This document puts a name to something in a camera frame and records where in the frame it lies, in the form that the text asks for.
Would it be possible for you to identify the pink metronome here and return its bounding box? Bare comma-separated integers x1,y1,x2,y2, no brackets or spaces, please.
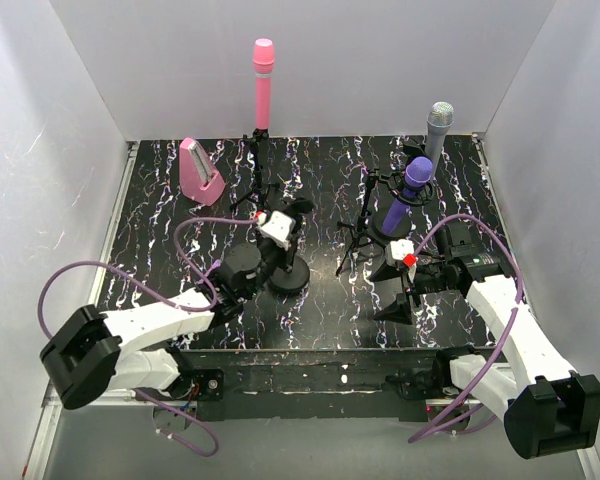
179,137,225,206

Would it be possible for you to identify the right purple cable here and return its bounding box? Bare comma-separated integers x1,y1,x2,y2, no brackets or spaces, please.
408,213,525,444

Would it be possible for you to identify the purple matte microphone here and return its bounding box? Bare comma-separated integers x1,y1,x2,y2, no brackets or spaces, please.
381,156,433,236

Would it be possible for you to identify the pink microphone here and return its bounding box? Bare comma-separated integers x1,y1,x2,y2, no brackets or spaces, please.
252,38,275,131

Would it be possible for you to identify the black left-edge clip stand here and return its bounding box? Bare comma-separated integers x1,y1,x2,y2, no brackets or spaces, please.
269,197,314,295

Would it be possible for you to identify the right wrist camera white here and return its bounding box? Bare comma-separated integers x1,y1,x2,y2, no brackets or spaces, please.
385,239,417,271

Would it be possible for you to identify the black round-base clip stand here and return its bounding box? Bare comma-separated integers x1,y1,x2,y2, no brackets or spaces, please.
371,139,433,240

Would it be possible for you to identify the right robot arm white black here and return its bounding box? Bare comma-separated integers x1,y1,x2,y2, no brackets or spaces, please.
371,215,600,459

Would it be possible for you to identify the silver grey microphone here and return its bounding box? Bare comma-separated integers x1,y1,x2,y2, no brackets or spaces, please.
425,101,454,166

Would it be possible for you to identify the black tripod shock-mount stand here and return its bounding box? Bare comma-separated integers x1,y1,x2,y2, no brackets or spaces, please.
335,168,434,276

